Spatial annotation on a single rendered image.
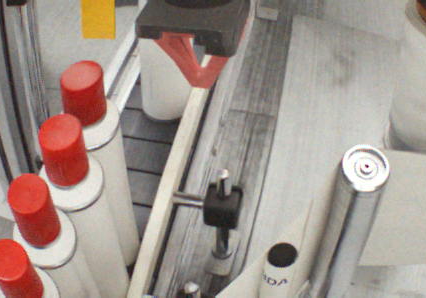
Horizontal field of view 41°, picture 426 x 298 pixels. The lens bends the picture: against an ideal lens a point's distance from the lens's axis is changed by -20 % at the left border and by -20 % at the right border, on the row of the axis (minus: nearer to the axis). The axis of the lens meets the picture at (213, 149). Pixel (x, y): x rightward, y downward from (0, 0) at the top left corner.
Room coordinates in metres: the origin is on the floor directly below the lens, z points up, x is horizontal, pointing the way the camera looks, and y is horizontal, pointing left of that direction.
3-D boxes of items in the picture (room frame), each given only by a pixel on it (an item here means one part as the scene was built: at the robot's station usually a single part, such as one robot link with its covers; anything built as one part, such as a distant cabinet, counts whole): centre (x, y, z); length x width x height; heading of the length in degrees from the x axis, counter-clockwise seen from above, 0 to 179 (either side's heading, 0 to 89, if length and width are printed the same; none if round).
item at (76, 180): (0.27, 0.09, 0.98); 0.05 x 0.05 x 0.20
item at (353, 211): (0.25, -0.09, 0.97); 0.05 x 0.05 x 0.19
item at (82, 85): (0.32, 0.09, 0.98); 0.05 x 0.05 x 0.20
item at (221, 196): (0.35, -0.01, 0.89); 0.03 x 0.03 x 0.12; 78
